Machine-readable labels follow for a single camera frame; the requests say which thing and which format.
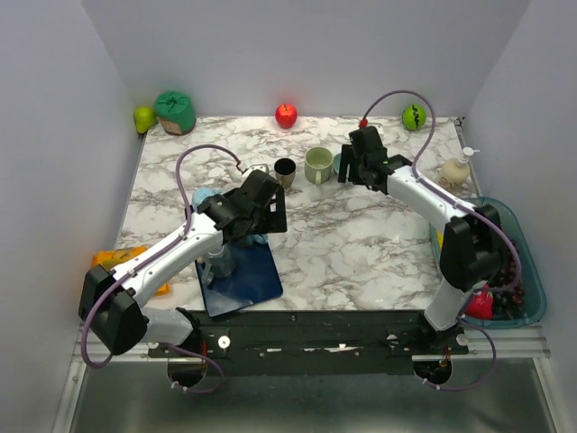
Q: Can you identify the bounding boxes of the light blue small mug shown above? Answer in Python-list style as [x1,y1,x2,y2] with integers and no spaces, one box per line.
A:
[191,187,223,212]

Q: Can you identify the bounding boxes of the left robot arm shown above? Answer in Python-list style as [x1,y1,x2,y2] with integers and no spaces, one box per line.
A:
[78,170,287,356]

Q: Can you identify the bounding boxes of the green wrapped cylinder package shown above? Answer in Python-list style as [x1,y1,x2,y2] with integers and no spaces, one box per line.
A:
[153,91,197,135]

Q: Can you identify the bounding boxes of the pale green mug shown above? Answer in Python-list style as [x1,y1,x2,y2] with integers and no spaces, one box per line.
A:
[305,147,334,186]

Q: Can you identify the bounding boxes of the dark teal upside-down mug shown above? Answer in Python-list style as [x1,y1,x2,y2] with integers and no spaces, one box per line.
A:
[200,245,235,285]

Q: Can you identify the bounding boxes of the dark purple grapes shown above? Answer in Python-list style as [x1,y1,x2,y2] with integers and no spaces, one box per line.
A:
[489,248,525,320]

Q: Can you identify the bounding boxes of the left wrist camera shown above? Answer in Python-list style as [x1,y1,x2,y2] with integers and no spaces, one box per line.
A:
[242,164,270,178]

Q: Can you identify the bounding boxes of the teal mug with bird picture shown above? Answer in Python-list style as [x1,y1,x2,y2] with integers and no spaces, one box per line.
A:
[333,153,342,175]

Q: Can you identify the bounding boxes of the red dragon fruit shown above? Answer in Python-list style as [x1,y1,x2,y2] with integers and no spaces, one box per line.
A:
[465,291,494,320]

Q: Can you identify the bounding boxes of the green striped ball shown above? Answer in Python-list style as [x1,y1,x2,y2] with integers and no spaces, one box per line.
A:
[401,105,426,131]

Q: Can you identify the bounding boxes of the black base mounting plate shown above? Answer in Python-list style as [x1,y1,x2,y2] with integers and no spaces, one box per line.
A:
[143,308,472,378]

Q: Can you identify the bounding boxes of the teal plastic fruit bin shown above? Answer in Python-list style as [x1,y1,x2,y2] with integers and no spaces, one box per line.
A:
[429,198,546,329]

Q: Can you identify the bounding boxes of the brown striped mug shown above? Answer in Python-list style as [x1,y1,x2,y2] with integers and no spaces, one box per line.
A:
[273,158,297,189]

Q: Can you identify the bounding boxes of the blue mug with gold pattern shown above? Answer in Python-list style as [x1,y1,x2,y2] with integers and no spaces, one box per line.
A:
[234,235,268,247]

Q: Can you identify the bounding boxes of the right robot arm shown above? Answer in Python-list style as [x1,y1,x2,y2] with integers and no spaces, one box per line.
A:
[338,126,507,354]

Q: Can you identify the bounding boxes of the cream lotion pump bottle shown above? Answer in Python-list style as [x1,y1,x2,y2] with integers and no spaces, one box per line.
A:
[436,147,479,193]

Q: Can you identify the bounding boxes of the yellow-green pear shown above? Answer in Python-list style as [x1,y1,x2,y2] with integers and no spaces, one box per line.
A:
[133,106,157,134]

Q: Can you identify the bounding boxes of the dark blue tray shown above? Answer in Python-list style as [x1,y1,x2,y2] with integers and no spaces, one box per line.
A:
[195,242,283,318]

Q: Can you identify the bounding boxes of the orange snack bag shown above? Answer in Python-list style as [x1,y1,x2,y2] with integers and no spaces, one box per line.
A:
[91,245,171,297]

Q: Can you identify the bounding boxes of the red apple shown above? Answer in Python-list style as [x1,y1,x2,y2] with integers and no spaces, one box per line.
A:
[274,104,298,129]

